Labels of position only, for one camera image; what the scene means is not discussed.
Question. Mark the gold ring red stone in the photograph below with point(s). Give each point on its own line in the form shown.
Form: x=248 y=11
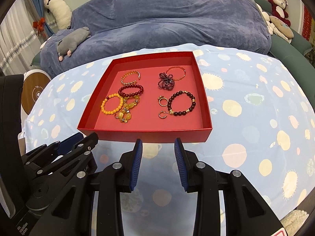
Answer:
x=163 y=101

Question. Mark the green sofa headboard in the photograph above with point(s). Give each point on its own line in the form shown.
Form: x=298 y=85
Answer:
x=292 y=55

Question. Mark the white round wooden device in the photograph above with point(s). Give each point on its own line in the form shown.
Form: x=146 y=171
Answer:
x=34 y=83

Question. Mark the gold hoop earring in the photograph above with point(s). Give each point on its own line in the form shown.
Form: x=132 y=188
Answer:
x=164 y=114

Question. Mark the white sheep plush toy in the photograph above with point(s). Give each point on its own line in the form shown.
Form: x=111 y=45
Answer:
x=61 y=12

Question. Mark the purple small bead strand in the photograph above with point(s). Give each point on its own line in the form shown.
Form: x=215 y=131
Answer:
x=166 y=81

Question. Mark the red cardboard tray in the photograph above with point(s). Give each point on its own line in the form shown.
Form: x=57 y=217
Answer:
x=145 y=124

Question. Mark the blue plush blanket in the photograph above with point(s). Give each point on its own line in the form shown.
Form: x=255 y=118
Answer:
x=121 y=26

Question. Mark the thin red gold bangle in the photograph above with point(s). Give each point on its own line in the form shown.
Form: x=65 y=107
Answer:
x=178 y=72

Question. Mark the red bow decoration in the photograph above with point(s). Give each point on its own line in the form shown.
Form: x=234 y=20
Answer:
x=39 y=26

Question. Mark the red monkey plush toy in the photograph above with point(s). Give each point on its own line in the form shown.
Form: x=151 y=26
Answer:
x=279 y=10

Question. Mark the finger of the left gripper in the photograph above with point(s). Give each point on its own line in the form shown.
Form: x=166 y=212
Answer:
x=66 y=145
x=86 y=144

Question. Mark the grey mouse plush toy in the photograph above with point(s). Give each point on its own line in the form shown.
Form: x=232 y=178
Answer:
x=69 y=43

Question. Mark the beige plush toy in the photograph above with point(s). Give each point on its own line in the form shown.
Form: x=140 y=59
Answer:
x=276 y=26

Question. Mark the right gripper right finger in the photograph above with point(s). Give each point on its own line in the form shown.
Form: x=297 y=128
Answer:
x=186 y=161

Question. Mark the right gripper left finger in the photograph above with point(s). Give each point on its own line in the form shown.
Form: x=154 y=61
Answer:
x=131 y=161

